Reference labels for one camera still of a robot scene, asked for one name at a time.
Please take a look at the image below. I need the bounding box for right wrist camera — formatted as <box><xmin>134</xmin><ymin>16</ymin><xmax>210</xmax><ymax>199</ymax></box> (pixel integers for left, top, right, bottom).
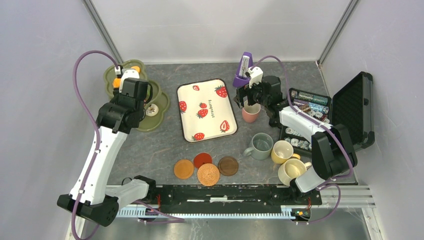
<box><xmin>247</xmin><ymin>66</ymin><xmax>264</xmax><ymax>88</ymax></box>

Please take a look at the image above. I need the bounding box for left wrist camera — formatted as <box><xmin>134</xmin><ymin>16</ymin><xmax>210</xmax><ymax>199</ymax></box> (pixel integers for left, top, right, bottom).
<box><xmin>113</xmin><ymin>67</ymin><xmax>140</xmax><ymax>93</ymax></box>

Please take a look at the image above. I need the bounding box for round orange biscuit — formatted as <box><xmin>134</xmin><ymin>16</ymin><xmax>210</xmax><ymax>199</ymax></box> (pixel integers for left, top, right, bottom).
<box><xmin>131</xmin><ymin>66</ymin><xmax>141</xmax><ymax>73</ymax></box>

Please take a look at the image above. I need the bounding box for purple metronome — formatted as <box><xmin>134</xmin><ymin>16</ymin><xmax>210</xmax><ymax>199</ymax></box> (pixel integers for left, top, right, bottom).
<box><xmin>232</xmin><ymin>51</ymin><xmax>253</xmax><ymax>88</ymax></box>

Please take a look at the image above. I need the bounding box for strawberry print serving tray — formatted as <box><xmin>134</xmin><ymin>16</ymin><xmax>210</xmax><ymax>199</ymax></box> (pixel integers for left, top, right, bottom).
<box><xmin>176</xmin><ymin>78</ymin><xmax>238</xmax><ymax>143</ymax></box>

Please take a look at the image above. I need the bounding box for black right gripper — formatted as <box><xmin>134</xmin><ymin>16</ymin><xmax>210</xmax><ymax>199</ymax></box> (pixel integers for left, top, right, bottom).
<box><xmin>233</xmin><ymin>78</ymin><xmax>270</xmax><ymax>109</ymax></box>

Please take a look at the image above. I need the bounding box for open black case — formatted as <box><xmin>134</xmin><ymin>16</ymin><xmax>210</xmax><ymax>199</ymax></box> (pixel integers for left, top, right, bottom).
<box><xmin>289</xmin><ymin>71</ymin><xmax>375</xmax><ymax>152</ymax></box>

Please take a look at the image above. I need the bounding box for green tiered dessert stand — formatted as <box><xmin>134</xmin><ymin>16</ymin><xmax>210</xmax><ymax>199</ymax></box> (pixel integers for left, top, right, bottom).
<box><xmin>103</xmin><ymin>59</ymin><xmax>170</xmax><ymax>133</ymax></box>

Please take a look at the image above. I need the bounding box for dark brown round coaster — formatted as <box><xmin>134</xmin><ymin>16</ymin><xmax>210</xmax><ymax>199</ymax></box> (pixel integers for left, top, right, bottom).
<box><xmin>217</xmin><ymin>156</ymin><xmax>239</xmax><ymax>177</ymax></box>

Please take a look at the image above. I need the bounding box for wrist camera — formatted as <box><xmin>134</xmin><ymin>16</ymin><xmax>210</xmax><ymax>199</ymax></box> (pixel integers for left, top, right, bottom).
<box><xmin>247</xmin><ymin>66</ymin><xmax>264</xmax><ymax>88</ymax></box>
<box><xmin>113</xmin><ymin>67</ymin><xmax>140</xmax><ymax>93</ymax></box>

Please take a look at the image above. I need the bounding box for woven round coaster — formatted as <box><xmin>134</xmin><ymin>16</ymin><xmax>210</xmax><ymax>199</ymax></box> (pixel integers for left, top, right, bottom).
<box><xmin>197</xmin><ymin>163</ymin><xmax>220</xmax><ymax>187</ymax></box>

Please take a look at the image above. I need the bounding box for red round coaster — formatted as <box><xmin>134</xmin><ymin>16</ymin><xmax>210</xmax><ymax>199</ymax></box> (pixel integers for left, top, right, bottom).
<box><xmin>193</xmin><ymin>152</ymin><xmax>213</xmax><ymax>169</ymax></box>

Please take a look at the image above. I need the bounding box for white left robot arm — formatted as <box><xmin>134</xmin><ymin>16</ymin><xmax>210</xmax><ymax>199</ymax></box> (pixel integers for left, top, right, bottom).
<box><xmin>57</xmin><ymin>77</ymin><xmax>157</xmax><ymax>227</ymax></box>

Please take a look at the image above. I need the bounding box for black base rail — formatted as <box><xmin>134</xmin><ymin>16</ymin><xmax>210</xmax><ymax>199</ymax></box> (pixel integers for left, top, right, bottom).
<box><xmin>144</xmin><ymin>184</ymin><xmax>323</xmax><ymax>214</ymax></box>

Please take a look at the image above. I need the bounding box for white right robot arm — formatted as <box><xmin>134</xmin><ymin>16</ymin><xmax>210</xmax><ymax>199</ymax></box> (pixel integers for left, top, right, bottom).
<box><xmin>234</xmin><ymin>76</ymin><xmax>358</xmax><ymax>204</ymax></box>

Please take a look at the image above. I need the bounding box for light brown round coaster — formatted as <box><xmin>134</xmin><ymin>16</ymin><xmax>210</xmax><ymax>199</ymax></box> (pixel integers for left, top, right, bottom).
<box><xmin>173</xmin><ymin>159</ymin><xmax>195</xmax><ymax>180</ymax></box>

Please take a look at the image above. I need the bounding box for grey ceramic mug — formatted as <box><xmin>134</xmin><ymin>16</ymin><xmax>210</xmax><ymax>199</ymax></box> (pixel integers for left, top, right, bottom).
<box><xmin>242</xmin><ymin>132</ymin><xmax>274</xmax><ymax>160</ymax></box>

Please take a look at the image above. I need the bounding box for white chocolate drizzle donut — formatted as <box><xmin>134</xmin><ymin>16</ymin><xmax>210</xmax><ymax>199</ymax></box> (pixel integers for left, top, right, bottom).
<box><xmin>145</xmin><ymin>103</ymin><xmax>159</xmax><ymax>117</ymax></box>

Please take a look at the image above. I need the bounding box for pink ceramic mug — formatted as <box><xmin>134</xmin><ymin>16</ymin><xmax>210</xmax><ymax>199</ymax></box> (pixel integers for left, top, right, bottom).
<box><xmin>241</xmin><ymin>103</ymin><xmax>261</xmax><ymax>123</ymax></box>

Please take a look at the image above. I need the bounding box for yellow ceramic mug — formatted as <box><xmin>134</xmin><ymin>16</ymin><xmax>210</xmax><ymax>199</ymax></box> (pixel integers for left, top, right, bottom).
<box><xmin>271</xmin><ymin>140</ymin><xmax>301</xmax><ymax>164</ymax></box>

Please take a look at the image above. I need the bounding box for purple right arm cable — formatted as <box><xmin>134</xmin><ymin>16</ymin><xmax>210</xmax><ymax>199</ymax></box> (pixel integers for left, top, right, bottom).
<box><xmin>250</xmin><ymin>54</ymin><xmax>355</xmax><ymax>226</ymax></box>

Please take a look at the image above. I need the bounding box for cream ceramic mug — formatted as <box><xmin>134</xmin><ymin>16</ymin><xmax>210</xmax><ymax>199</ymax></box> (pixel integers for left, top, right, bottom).
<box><xmin>278</xmin><ymin>158</ymin><xmax>312</xmax><ymax>186</ymax></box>

